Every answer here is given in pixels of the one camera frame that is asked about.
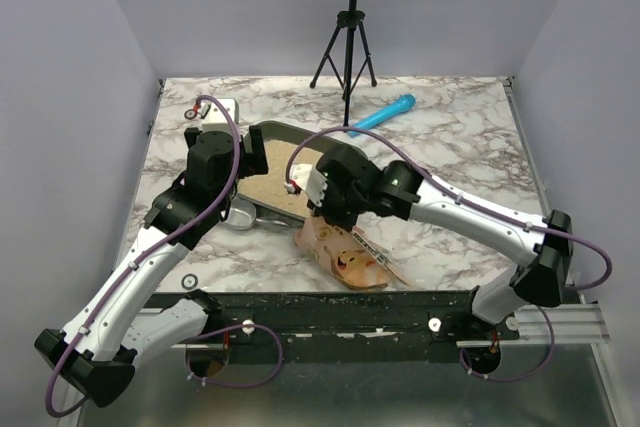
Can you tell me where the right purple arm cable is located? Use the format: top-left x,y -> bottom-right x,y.
285,127 -> 613,293

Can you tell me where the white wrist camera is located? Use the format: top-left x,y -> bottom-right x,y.
284,164 -> 328,206
200,98 -> 239,134

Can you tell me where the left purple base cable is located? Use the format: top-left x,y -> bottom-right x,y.
185,323 -> 285,389

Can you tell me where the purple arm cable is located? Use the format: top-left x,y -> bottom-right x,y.
46,95 -> 243,419
285,127 -> 613,293

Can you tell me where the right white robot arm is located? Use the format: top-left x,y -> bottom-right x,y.
289,145 -> 572,339

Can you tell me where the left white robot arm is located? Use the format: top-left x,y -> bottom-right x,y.
34,126 -> 268,408

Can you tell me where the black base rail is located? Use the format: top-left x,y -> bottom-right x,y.
146,290 -> 519,364

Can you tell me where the brown poker chip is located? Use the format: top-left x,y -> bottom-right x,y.
184,109 -> 198,120

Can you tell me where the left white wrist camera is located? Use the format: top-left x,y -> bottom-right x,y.
200,98 -> 239,134

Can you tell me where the pink cat litter bag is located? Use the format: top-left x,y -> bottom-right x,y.
294,216 -> 411,291

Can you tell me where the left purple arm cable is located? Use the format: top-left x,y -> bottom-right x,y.
46,95 -> 243,419

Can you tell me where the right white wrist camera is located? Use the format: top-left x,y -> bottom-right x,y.
284,164 -> 328,206

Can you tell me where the beige litter in box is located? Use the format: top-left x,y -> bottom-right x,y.
238,140 -> 309,219

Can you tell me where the blue cylindrical flashlight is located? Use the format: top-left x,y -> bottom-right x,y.
347,94 -> 416,137

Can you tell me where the silver metal scoop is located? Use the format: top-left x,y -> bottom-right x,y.
222,197 -> 291,231

